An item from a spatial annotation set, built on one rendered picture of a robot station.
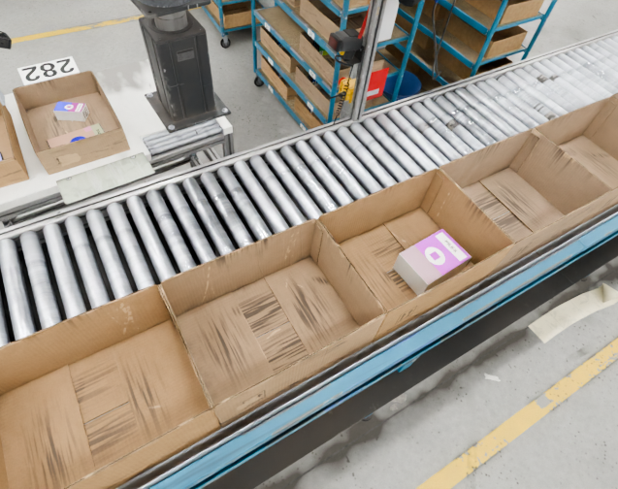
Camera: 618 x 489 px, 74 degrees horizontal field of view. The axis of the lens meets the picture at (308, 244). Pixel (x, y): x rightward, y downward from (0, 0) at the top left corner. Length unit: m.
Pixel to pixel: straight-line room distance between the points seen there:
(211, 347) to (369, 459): 1.04
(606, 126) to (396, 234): 0.92
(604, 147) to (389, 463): 1.44
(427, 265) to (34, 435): 0.94
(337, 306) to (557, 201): 0.80
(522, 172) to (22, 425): 1.51
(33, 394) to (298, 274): 0.64
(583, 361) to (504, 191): 1.19
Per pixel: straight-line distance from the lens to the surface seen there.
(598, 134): 1.85
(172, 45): 1.58
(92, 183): 1.58
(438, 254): 1.13
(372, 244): 1.18
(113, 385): 1.04
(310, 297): 1.06
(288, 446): 1.22
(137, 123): 1.78
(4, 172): 1.66
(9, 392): 1.12
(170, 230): 1.38
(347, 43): 1.59
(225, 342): 1.01
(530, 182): 1.54
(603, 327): 2.59
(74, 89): 1.95
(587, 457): 2.26
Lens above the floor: 1.82
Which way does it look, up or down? 55 degrees down
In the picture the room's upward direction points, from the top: 7 degrees clockwise
